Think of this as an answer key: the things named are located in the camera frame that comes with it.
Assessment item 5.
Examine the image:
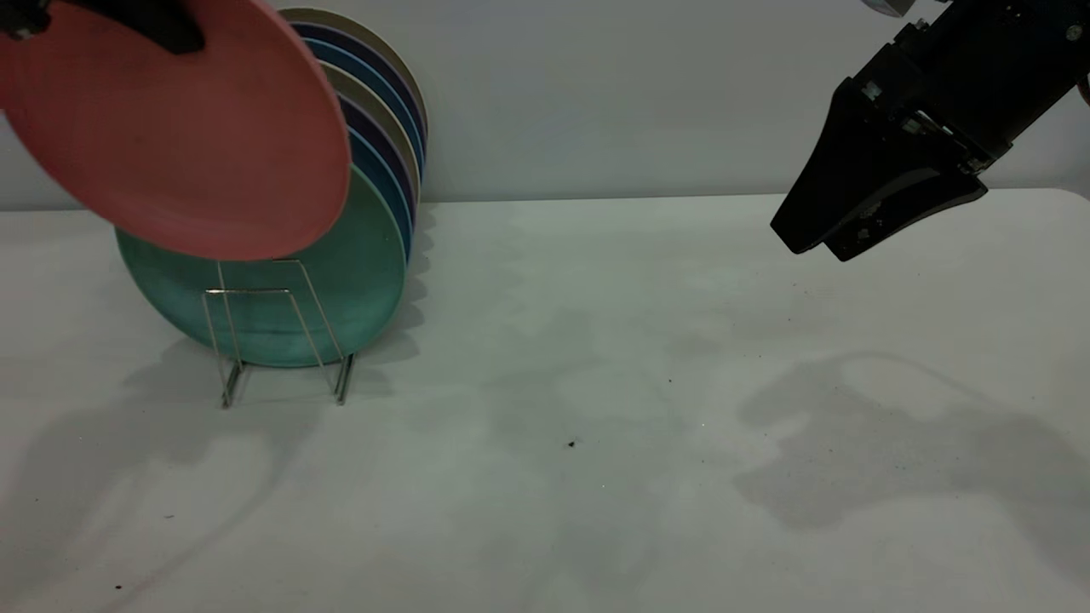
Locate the beige round plate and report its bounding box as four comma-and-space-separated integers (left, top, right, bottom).
278, 8, 429, 137
322, 61, 423, 205

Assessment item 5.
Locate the blue round plate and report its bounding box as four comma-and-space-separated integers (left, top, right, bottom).
302, 37, 425, 167
347, 126, 416, 261

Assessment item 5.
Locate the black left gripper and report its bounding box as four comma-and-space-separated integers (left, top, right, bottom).
0, 0, 205, 56

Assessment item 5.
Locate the pink round plate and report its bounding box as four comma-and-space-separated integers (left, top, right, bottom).
0, 0, 353, 262

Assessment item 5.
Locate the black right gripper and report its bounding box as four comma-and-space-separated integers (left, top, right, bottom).
771, 0, 1090, 262

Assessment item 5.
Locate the green round plate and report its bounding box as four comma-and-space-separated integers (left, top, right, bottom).
115, 166, 408, 370

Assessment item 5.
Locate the metal wire plate rack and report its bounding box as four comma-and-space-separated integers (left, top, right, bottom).
203, 259, 355, 410

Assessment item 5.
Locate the dark purple round plate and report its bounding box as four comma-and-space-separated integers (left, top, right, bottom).
290, 22, 427, 141
339, 92, 419, 224

